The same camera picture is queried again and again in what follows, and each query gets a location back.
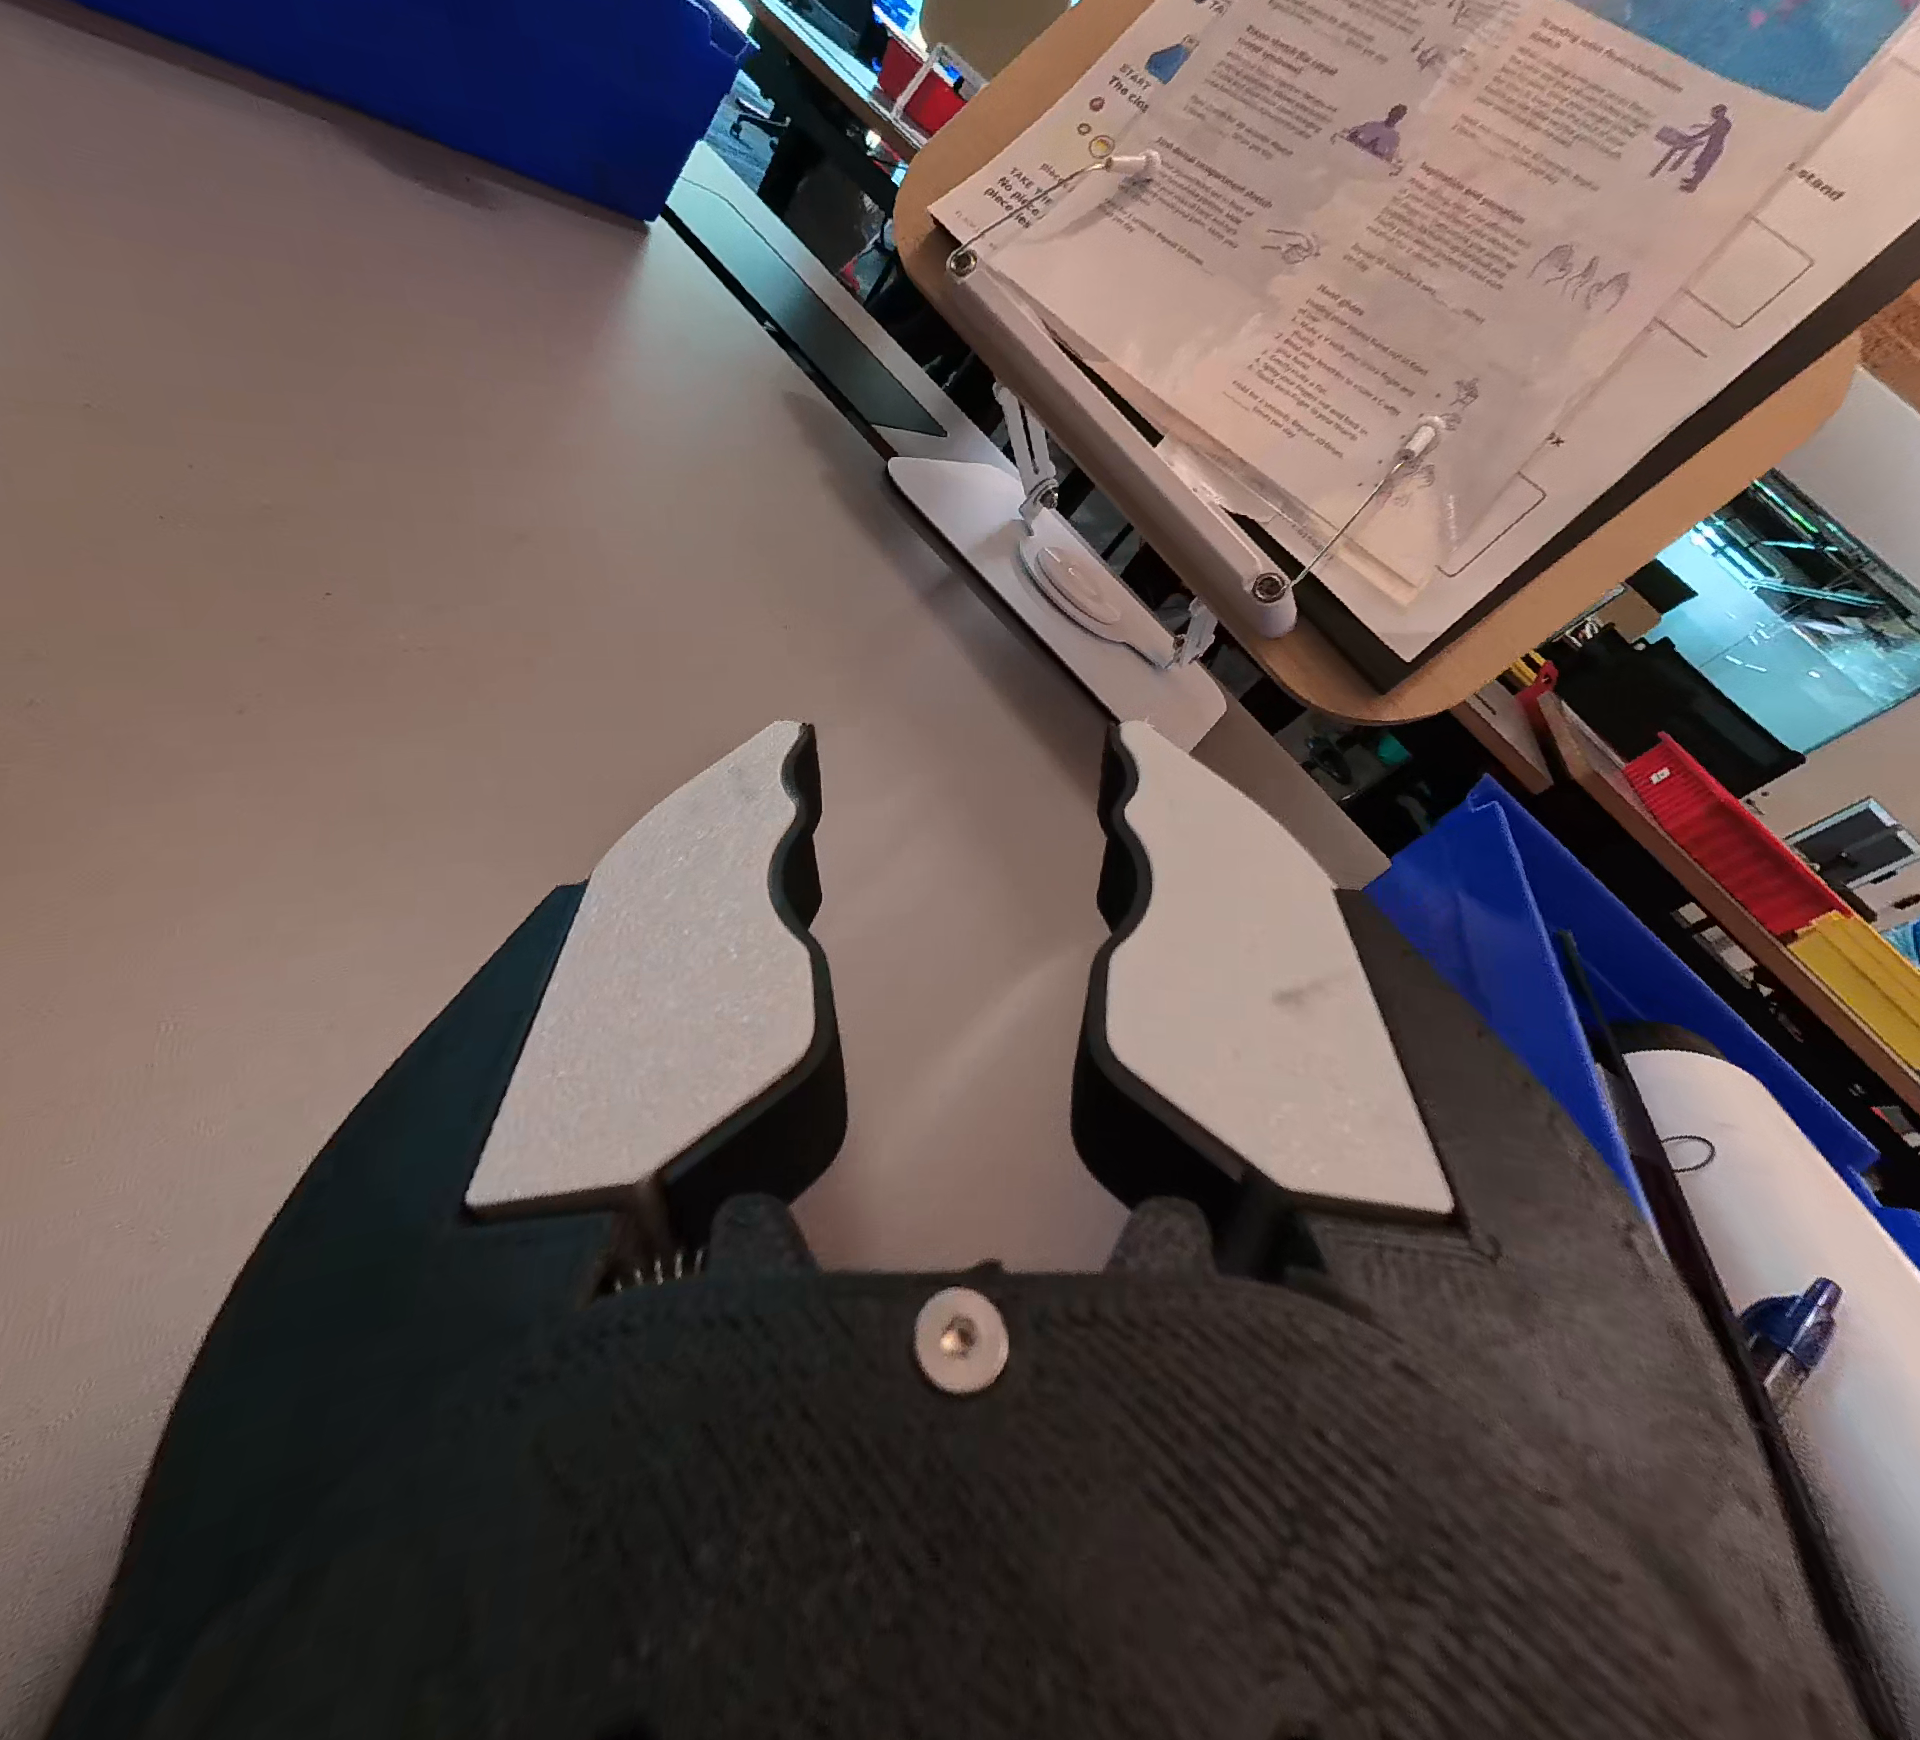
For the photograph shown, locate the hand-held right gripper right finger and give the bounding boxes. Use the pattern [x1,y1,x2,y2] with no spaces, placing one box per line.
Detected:
[1070,722,1458,1238]

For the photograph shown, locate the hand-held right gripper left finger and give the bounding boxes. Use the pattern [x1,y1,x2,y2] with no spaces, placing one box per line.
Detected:
[462,722,850,1230]

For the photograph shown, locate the thin black plate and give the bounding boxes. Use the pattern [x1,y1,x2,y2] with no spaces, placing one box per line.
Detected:
[1554,930,1910,1740]

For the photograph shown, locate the grey desk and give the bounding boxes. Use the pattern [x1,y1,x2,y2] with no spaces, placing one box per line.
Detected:
[0,0,1397,1591]

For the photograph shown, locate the red ribbed plastic bin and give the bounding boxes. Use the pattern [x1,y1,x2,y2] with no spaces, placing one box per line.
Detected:
[1619,736,1861,945]

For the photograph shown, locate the white roll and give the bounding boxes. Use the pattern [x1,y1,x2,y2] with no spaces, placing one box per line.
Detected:
[1622,1033,1920,1740]

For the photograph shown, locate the yellow ribbed plastic bin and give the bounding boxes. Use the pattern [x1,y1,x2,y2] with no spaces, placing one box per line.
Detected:
[1791,910,1920,1071]

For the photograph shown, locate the white instruction sheet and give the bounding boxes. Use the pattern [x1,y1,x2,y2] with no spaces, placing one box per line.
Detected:
[931,0,1920,666]

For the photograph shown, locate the exercise sheet with blue banner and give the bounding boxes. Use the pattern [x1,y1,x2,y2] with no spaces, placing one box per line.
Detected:
[960,0,1920,602]

